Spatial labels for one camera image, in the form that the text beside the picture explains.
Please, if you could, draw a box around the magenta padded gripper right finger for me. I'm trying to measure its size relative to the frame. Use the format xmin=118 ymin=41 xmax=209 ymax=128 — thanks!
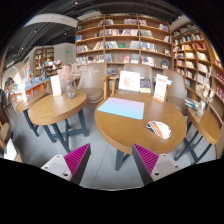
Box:
xmin=132 ymin=143 xmax=182 ymax=185

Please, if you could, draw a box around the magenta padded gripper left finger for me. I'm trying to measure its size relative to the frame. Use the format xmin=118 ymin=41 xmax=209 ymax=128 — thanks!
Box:
xmin=42 ymin=144 xmax=91 ymax=185

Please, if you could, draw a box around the orange white patterned mouse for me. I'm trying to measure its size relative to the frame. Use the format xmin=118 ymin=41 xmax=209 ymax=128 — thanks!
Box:
xmin=146 ymin=121 xmax=172 ymax=139

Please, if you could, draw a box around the pastel blue pink mouse pad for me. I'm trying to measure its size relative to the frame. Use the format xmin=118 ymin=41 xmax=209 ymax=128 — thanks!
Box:
xmin=98 ymin=97 xmax=144 ymax=120

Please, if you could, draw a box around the round wooden table centre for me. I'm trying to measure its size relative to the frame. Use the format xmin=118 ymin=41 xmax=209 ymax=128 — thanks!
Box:
xmin=94 ymin=92 xmax=188 ymax=172

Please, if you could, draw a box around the round wooden table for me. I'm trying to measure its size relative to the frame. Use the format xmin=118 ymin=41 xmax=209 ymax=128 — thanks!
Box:
xmin=28 ymin=89 xmax=88 ymax=152
xmin=94 ymin=92 xmax=188 ymax=172

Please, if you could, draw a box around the round wooden table left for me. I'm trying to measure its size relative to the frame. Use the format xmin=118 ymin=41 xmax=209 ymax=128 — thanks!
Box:
xmin=28 ymin=89 xmax=88 ymax=152

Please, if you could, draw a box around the wooden table right edge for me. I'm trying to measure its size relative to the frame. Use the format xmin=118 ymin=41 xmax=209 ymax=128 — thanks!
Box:
xmin=174 ymin=107 xmax=222 ymax=166

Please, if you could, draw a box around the small wooden table far left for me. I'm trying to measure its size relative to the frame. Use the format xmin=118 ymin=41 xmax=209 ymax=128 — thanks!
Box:
xmin=16 ymin=91 xmax=46 ymax=136

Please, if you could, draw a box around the beige chair right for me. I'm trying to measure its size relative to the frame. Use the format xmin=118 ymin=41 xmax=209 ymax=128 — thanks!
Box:
xmin=164 ymin=69 xmax=187 ymax=116

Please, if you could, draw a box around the beige chair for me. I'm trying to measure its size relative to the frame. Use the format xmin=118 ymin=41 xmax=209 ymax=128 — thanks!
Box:
xmin=112 ymin=63 xmax=153 ymax=95
xmin=164 ymin=69 xmax=187 ymax=116
xmin=78 ymin=62 xmax=109 ymax=103

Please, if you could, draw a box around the beige chair left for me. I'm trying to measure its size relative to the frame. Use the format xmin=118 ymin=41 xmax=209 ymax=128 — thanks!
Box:
xmin=78 ymin=62 xmax=109 ymax=103

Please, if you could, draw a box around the white sign stand red text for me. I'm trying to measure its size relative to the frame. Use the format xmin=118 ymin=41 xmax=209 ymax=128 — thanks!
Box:
xmin=154 ymin=74 xmax=168 ymax=102

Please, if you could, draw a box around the white sign card left table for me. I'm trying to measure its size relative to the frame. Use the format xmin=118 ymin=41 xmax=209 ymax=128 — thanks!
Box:
xmin=50 ymin=75 xmax=62 ymax=96

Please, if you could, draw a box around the white picture board on chair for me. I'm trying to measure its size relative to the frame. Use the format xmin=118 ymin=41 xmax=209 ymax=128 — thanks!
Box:
xmin=118 ymin=71 xmax=140 ymax=92

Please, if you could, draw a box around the glass vase with pink flowers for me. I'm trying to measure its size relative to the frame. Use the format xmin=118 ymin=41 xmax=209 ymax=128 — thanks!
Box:
xmin=57 ymin=63 xmax=87 ymax=99

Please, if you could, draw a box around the beige chair centre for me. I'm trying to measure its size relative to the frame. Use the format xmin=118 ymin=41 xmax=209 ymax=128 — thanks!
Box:
xmin=112 ymin=63 xmax=153 ymax=95

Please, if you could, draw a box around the distant wooden bookshelf left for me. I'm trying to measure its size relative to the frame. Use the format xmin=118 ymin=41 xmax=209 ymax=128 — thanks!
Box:
xmin=34 ymin=47 xmax=54 ymax=77

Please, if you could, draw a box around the large wooden bookshelf back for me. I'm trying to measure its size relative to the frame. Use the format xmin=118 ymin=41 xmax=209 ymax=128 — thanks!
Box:
xmin=74 ymin=13 xmax=174 ymax=72

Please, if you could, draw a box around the wooden bookshelf right wall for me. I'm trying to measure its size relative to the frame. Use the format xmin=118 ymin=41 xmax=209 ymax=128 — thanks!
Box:
xmin=172 ymin=22 xmax=224 ymax=125

